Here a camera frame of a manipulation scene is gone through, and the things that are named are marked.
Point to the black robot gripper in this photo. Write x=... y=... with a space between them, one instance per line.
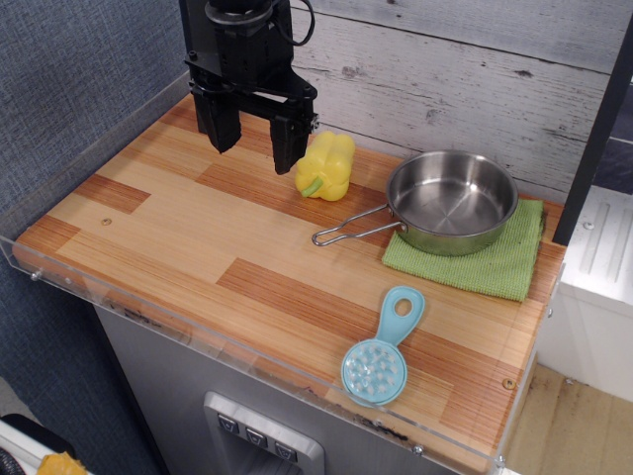
x=255 y=42

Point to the stainless steel pot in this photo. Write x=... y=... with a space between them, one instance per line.
x=447 y=203

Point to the yellow toy bell pepper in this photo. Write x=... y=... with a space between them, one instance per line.
x=325 y=170

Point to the clear acrylic table guard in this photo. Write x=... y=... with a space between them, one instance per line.
x=150 y=218

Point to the light blue scrubbing brush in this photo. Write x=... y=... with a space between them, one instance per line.
x=374 y=371

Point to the green knitted cloth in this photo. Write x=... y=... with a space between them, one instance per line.
x=503 y=269

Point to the grey toy fridge cabinet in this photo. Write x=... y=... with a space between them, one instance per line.
x=273 y=404

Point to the yellow object bottom left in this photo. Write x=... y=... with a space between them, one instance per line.
x=61 y=464

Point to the white side cabinet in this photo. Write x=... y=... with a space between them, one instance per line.
x=586 y=333

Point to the black right frame post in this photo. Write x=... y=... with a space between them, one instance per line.
x=605 y=119

